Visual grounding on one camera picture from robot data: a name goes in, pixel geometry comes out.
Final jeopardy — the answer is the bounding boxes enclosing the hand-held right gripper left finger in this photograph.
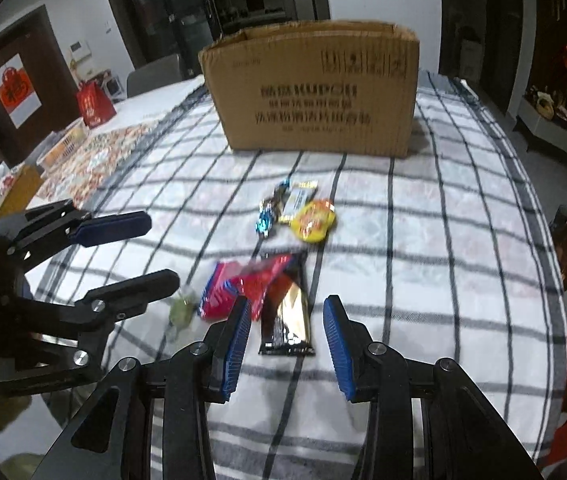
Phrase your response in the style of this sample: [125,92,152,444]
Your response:
[31,296,253,480]

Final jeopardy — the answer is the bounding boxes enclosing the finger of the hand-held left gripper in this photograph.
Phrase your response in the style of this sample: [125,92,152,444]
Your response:
[28,269,180,373]
[0,199,152,271]

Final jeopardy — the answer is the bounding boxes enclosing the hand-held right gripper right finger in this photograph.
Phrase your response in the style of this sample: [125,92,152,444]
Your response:
[323,295,544,480]

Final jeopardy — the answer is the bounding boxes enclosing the green white candy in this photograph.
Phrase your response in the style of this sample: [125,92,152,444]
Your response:
[166,285,197,341]

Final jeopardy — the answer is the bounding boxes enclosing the red snack packet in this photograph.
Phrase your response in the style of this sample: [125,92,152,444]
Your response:
[198,254,294,322]

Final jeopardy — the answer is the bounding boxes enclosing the black gold snack packet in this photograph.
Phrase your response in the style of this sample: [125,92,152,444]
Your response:
[258,252,317,357]

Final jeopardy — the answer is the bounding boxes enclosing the white yellow snack packet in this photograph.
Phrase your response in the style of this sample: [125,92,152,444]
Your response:
[283,180,320,211]

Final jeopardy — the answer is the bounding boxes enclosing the brown cardboard box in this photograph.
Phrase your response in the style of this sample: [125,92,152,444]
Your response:
[198,20,421,159]

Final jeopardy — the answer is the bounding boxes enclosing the patterned table runner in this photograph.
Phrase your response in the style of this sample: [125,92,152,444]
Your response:
[38,122,159,211]

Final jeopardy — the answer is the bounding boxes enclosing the yellow tissue box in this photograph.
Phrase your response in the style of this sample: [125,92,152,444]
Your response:
[0,165,44,221]

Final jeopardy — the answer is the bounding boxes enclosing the woven basket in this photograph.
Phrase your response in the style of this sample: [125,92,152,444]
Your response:
[38,122,89,166]

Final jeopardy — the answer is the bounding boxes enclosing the grey white plaid tablecloth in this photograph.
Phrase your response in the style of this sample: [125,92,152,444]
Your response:
[28,71,567,480]

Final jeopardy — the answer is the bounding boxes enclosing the red gift bag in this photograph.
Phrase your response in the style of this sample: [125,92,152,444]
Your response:
[76,81,117,128]

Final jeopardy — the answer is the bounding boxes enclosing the grey chair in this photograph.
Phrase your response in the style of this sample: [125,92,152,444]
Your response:
[126,54,184,98]

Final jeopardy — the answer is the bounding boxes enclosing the red white door poster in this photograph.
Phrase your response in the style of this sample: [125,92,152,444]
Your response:
[0,51,42,128]

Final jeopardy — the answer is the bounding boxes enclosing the brown door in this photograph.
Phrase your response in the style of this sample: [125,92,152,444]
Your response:
[0,4,82,168]

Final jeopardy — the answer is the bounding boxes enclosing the dark sliding glass door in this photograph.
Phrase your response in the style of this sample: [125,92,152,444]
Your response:
[98,0,331,81]

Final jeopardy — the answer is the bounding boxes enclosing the white low bench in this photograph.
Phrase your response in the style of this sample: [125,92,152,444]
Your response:
[513,97,567,176]

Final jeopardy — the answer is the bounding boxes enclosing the white paper bag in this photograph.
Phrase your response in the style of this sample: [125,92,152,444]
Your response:
[461,40,484,68]

